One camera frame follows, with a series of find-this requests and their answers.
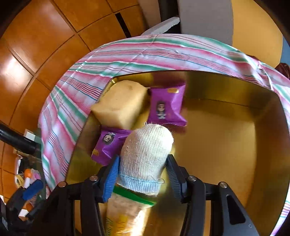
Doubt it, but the green rice cracker packet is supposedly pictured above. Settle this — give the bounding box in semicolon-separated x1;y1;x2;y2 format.
105;186;156;235

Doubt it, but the white knit sock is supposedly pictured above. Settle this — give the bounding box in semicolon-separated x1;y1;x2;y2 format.
117;124;173;196

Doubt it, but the purple snack packet with cartoon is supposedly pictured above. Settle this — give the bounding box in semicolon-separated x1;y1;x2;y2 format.
147;84;187;127

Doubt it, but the gold tin box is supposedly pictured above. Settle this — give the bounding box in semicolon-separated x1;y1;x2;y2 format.
64;70;290;236

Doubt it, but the striped bed sheet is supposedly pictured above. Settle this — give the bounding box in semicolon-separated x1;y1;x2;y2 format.
38;34;289;235

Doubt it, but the grey yellow blue chair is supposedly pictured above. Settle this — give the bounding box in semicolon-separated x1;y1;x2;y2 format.
140;0;290;68

